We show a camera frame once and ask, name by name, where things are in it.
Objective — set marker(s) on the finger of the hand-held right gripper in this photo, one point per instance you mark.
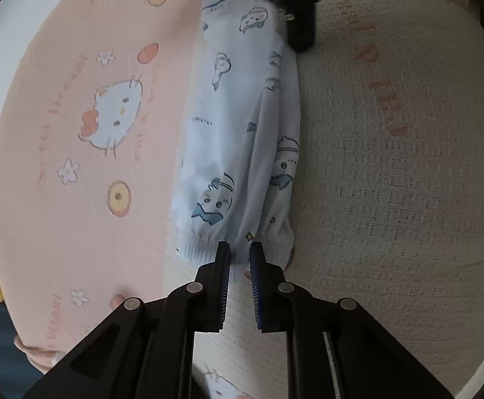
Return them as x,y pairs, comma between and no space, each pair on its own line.
304,29

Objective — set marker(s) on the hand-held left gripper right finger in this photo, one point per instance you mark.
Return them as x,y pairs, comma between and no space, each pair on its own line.
256,295

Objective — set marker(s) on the white cartoon print pants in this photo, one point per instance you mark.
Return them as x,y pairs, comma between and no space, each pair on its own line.
233,133

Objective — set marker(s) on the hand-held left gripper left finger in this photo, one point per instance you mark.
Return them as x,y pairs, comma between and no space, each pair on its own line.
225,286

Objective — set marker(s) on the pink cream cat print blanket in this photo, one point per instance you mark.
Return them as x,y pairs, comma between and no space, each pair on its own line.
391,174

